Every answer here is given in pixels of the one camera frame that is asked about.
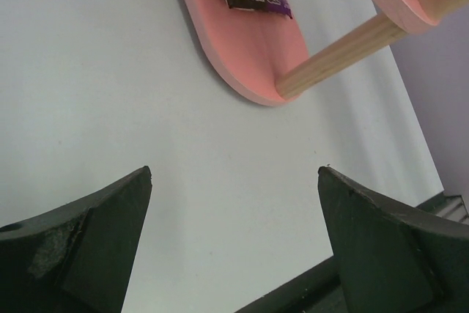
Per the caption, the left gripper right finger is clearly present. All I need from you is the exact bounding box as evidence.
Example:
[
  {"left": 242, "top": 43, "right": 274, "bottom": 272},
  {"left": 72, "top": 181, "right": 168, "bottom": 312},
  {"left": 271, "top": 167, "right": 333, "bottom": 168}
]
[{"left": 318, "top": 166, "right": 468, "bottom": 312}]

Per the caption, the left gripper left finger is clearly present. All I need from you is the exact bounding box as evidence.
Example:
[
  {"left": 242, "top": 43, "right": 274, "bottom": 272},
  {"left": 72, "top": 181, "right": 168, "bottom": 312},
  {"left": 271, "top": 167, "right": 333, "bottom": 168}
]
[{"left": 1, "top": 166, "right": 152, "bottom": 312}]

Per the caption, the pink tiered shelf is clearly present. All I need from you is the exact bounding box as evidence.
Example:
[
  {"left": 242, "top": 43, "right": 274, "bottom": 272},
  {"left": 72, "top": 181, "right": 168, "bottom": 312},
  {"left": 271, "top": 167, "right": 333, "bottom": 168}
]
[{"left": 184, "top": 0, "right": 468, "bottom": 106}]

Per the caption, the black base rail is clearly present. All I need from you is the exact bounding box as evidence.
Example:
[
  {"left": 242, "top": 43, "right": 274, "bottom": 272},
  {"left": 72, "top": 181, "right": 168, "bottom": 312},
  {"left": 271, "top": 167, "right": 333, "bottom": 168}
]
[{"left": 237, "top": 193, "right": 468, "bottom": 313}]

